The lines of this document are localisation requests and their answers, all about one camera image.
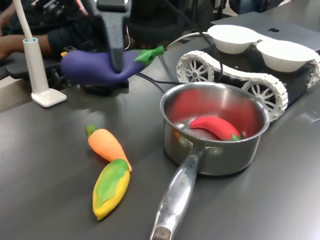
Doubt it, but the person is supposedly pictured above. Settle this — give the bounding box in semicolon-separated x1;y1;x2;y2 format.
7;0;85;55

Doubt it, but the orange toy carrot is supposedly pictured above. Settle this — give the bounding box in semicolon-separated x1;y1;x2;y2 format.
84;123;133;173

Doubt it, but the purple toy aubergine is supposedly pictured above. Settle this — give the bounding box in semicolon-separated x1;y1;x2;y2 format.
60;44;167;86

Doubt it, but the black armrest pad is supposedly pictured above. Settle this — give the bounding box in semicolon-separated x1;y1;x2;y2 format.
4;59;34;81

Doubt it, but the black base cable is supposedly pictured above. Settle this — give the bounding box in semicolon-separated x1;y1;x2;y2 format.
134;72;182;95

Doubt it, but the yellow green toy corn cob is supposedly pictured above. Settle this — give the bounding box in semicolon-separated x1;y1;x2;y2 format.
92;158;131;221

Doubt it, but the white post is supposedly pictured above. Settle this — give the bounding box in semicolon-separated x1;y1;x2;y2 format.
12;0;68;108

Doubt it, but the white bowl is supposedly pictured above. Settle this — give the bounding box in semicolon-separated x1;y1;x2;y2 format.
256;39;318;73
207;24;260;55

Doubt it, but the black and yellow clamp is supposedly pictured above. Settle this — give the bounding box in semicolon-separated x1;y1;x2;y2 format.
60;45;76;59

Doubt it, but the red toy chilli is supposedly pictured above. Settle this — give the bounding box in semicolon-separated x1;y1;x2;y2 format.
189;116;241;142

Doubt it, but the steel pan with long handle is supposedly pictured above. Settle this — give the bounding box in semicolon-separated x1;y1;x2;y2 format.
149;82;271;240

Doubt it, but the small white-tracked vehicle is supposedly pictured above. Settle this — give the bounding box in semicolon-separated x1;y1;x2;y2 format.
176;49;320;122

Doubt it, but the grey laptop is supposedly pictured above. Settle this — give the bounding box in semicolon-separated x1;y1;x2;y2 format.
211;11;320;55

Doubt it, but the long black cable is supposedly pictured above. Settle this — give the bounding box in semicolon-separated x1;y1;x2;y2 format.
169;3;225;81

